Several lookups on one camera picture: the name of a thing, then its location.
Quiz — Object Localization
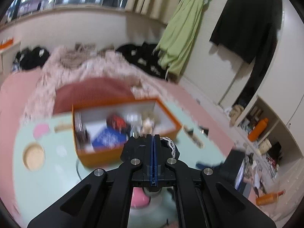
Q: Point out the mint green cartoon desktop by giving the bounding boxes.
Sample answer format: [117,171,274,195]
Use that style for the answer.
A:
[12,116,234,228]

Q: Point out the blue printed pack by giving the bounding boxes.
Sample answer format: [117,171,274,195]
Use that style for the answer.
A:
[91,127,130,150]

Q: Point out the dark red pillow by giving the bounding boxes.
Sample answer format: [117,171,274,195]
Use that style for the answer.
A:
[53,77,136,116]

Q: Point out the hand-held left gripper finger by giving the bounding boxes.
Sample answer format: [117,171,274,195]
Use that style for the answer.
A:
[27,134,155,228]
[154,134,277,228]

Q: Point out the black white lace band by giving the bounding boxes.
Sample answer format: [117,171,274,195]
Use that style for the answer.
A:
[161,136,181,159]

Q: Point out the light green hanging garment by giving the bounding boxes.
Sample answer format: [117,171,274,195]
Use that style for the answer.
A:
[155,0,213,75]

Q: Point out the white open shelf unit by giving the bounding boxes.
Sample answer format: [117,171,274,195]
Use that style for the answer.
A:
[235,95,304,178]

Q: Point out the beige curtain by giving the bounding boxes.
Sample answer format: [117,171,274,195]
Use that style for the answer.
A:
[126,0,186,24]

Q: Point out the beige knitted cloth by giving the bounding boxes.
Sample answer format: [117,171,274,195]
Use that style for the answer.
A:
[59,43,98,68]

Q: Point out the orange flat bottle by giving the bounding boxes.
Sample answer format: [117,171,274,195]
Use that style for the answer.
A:
[256,190,285,205]

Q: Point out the small orange box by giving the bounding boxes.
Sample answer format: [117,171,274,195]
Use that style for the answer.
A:
[0,38,15,51]

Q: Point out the black hanging garment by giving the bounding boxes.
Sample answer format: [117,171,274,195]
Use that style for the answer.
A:
[209,0,283,107]

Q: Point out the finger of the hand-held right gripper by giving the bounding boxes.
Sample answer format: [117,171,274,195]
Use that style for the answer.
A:
[195,162,224,169]

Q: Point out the black clothes pile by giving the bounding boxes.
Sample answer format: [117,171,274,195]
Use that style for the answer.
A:
[14,47,50,72]
[115,42,171,80]

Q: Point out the pink floral blanket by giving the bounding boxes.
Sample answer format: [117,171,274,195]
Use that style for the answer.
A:
[20,44,171,124]

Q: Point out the orange cardboard box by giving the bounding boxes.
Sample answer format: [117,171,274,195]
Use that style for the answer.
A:
[72,98,183,168]

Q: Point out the black device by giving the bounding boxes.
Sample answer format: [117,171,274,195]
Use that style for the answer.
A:
[221,150,252,195]

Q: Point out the white wardrobe doors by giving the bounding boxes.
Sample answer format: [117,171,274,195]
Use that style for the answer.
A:
[177,0,285,107]

